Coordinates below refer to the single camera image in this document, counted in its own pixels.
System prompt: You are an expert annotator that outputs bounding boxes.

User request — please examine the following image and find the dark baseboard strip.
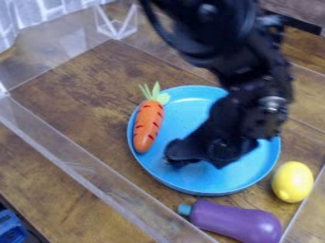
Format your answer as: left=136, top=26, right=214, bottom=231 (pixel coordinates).
left=282, top=16, right=322, bottom=36

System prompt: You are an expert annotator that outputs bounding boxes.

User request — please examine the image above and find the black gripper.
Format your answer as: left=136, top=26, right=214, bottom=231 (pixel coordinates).
left=163, top=98, right=258, bottom=169

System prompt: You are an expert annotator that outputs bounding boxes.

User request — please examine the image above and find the blue round tray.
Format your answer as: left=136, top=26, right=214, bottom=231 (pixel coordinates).
left=131, top=85, right=282, bottom=196

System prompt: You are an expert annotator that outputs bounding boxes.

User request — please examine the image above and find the yellow toy lemon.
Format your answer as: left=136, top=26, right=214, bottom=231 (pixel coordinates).
left=270, top=161, right=313, bottom=203

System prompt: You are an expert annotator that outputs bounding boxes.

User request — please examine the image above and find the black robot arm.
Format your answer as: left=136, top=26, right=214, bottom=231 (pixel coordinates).
left=137, top=0, right=293, bottom=168

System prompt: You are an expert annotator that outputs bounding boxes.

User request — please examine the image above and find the purple toy eggplant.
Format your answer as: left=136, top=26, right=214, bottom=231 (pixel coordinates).
left=178, top=200, right=282, bottom=243

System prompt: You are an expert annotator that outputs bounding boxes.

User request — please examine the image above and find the blue object at corner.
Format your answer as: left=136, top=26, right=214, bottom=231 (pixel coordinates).
left=0, top=210, right=28, bottom=243

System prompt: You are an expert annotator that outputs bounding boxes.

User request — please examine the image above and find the white patterned curtain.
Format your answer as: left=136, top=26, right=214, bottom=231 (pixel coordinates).
left=0, top=0, right=115, bottom=53

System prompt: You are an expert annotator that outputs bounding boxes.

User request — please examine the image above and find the clear acrylic enclosure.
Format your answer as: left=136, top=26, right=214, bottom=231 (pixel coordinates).
left=0, top=0, right=325, bottom=243

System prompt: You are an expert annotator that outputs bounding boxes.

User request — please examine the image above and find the orange toy carrot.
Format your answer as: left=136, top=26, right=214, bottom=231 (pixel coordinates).
left=132, top=83, right=170, bottom=153

